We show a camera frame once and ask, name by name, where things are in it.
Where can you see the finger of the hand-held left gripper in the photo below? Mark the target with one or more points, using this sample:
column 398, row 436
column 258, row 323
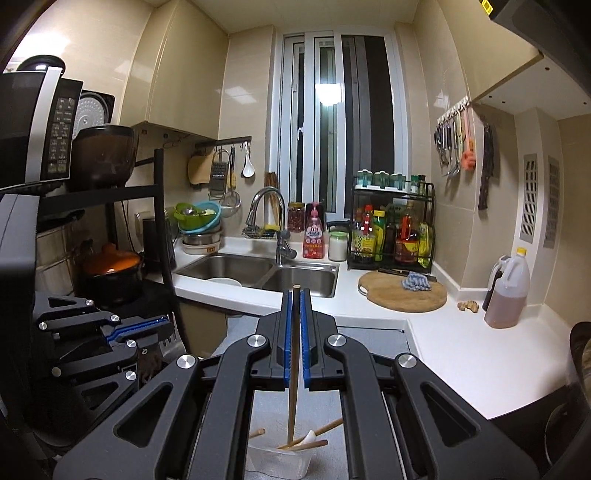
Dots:
column 92, row 364
column 138, row 328

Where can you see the yellow hanging brush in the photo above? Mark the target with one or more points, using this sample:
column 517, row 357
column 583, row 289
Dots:
column 233, row 175

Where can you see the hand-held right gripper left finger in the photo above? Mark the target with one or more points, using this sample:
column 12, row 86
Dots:
column 288, row 332

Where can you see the hanging cleaver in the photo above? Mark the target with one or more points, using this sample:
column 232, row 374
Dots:
column 485, row 170

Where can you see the white spoon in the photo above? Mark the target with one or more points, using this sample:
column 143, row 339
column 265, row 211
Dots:
column 308, row 436

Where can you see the blue dish cloth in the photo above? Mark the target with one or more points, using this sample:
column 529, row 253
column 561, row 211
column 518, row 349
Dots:
column 417, row 281

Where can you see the dark sauce bottle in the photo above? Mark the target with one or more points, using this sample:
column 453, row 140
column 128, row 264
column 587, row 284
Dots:
column 490, row 281

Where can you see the chrome faucet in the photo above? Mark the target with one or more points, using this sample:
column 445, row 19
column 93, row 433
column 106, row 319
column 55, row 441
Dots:
column 280, row 240

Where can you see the steel sink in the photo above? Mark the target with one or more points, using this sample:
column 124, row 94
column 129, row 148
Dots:
column 263, row 274

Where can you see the glass jar with red contents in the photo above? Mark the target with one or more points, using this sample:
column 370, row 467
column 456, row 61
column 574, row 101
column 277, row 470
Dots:
column 296, row 217

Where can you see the white plate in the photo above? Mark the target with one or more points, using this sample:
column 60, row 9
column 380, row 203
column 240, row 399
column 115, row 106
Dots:
column 224, row 281

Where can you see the orange hanging kitchen tool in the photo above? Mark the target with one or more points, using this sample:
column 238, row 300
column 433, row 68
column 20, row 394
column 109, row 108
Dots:
column 468, row 154

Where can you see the round wooden cutting board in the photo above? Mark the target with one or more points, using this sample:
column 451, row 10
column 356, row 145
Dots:
column 392, row 297

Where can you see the black gas stove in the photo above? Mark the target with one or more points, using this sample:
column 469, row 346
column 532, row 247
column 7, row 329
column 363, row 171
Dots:
column 531, row 429

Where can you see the group of sauce bottles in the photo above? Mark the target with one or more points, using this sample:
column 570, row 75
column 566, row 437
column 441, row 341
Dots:
column 392, row 233

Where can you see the black spice rack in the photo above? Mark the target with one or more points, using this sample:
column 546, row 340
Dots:
column 432, row 221

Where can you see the row of spice jars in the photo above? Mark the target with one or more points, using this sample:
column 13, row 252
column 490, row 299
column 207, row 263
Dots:
column 388, row 180

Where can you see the clear plastic utensil container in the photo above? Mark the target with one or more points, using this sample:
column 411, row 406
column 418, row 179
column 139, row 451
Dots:
column 277, row 461

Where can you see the black shelf rack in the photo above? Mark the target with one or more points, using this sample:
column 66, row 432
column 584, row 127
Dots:
column 159, row 207

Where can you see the black hook rail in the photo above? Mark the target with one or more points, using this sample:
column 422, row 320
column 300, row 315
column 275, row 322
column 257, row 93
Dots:
column 224, row 142

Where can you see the metal grater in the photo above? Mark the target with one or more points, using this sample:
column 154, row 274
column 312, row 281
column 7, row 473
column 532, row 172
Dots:
column 220, row 175

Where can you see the black rice cooker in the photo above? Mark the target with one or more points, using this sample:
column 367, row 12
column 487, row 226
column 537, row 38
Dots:
column 94, row 113

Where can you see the beige wall cabinet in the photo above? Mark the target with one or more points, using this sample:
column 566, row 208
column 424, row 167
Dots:
column 184, row 69
column 489, row 60

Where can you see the bundle of dark chopsticks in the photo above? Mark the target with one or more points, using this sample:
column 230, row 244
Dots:
column 275, row 194

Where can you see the hanging metal kitchen tools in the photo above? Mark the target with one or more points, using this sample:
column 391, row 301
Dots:
column 448, row 143

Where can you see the black pot with orange lid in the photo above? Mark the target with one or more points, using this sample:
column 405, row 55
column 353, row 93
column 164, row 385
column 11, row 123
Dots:
column 111, row 272

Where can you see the cooking oil jug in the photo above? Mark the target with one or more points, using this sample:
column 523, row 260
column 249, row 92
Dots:
column 508, row 295

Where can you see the white ladle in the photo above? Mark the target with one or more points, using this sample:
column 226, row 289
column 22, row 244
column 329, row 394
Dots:
column 248, row 168

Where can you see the white framed window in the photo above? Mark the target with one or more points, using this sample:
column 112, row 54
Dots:
column 337, row 120

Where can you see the small hanging wooden board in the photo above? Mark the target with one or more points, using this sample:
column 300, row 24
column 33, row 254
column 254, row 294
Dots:
column 201, row 168

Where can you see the metal strainer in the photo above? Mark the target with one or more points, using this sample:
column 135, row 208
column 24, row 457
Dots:
column 231, row 201

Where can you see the white jar with black lid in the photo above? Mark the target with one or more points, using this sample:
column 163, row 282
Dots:
column 337, row 244

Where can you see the brown pot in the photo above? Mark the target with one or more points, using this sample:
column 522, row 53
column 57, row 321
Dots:
column 104, row 157

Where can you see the white wall socket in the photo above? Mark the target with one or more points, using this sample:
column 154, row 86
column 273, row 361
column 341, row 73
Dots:
column 138, row 221

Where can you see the sink sponge rack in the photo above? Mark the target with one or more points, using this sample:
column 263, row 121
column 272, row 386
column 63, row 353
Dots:
column 261, row 230

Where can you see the grey wall vent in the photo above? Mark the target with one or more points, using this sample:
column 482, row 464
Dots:
column 551, row 203
column 529, row 198

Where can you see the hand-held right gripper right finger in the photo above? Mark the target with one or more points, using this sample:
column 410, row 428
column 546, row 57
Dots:
column 304, row 332

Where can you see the black wok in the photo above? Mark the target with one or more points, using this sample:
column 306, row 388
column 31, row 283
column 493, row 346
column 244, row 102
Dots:
column 581, row 355

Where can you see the red detergent pouch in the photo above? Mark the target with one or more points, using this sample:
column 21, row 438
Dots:
column 314, row 233

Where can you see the black microwave oven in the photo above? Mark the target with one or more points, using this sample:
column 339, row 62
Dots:
column 37, row 129

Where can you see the ginger root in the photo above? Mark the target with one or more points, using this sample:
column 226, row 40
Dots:
column 466, row 306

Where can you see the light wooden chopstick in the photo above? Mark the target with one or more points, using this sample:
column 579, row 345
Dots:
column 256, row 434
column 304, row 445
column 292, row 415
column 330, row 427

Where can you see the stack of bowls and colander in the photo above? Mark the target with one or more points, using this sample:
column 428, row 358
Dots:
column 201, row 226

